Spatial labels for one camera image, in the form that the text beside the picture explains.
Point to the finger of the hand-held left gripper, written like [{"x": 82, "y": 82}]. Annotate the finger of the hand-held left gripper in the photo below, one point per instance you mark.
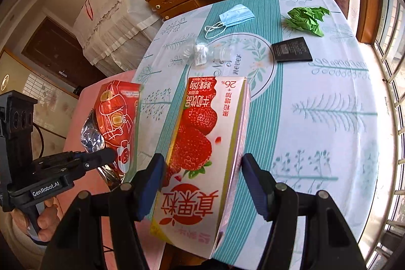
[{"x": 101, "y": 156}]

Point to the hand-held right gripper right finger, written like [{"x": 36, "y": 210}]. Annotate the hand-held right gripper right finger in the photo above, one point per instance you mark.
[{"x": 256, "y": 187}]

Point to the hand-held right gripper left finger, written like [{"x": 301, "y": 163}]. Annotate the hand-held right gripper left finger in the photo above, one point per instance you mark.
[{"x": 152, "y": 184}]

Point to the red snack packet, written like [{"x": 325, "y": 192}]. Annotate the red snack packet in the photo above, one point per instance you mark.
[{"x": 117, "y": 118}]

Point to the pink strawberry milk carton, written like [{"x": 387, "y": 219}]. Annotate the pink strawberry milk carton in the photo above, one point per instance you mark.
[{"x": 196, "y": 143}]

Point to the person's left hand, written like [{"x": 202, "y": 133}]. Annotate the person's left hand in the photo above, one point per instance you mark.
[{"x": 47, "y": 222}]

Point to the dark wooden door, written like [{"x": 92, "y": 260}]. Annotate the dark wooden door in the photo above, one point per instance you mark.
[{"x": 57, "y": 51}]

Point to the lace-covered furniture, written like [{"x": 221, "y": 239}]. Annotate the lace-covered furniture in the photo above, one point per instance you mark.
[{"x": 107, "y": 20}]

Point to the clear plastic bottle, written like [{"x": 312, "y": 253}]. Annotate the clear plastic bottle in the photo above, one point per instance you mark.
[{"x": 201, "y": 53}]

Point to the black booklet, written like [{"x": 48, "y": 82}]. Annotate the black booklet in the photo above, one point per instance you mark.
[{"x": 291, "y": 50}]

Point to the blue face mask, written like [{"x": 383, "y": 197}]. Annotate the blue face mask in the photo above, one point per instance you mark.
[{"x": 237, "y": 15}]

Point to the crumpled green paper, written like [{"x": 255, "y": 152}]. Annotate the crumpled green paper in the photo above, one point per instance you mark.
[{"x": 303, "y": 20}]

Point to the metal window railing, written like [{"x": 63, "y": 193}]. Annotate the metal window railing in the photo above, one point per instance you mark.
[{"x": 394, "y": 74}]

